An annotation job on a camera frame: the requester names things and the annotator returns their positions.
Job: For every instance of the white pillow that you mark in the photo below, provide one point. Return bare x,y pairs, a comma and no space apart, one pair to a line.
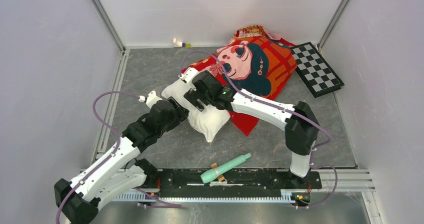
208,122

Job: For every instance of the black white checkerboard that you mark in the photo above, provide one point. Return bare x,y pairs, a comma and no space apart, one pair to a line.
315,72

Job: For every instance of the small wooden block right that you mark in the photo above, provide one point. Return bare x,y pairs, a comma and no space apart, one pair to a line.
221,178

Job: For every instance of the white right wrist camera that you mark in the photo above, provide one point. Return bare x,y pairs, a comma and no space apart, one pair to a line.
188,75

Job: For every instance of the teal toy microphone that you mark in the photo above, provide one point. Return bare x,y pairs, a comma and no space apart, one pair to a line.
213,173

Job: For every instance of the light blue cable duct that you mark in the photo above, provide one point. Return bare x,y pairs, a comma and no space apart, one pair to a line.
137,196

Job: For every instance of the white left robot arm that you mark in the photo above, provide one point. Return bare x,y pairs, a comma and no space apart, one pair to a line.
81,198

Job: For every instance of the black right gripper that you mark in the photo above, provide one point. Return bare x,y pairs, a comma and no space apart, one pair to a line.
193,95

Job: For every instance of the small toy bottle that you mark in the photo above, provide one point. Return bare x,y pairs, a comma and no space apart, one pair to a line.
180,44

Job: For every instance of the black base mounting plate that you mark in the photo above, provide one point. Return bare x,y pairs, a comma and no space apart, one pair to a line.
238,182

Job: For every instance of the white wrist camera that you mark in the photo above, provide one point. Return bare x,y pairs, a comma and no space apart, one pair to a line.
150,99
188,75

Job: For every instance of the pink red patterned pillowcase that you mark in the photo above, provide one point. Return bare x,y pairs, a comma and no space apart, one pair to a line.
255,59

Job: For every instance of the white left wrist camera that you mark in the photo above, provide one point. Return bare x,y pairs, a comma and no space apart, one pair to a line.
150,99

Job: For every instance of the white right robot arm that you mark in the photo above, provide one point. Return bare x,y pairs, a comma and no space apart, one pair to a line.
297,121

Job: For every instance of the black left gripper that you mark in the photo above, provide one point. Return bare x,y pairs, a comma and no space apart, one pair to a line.
178,115

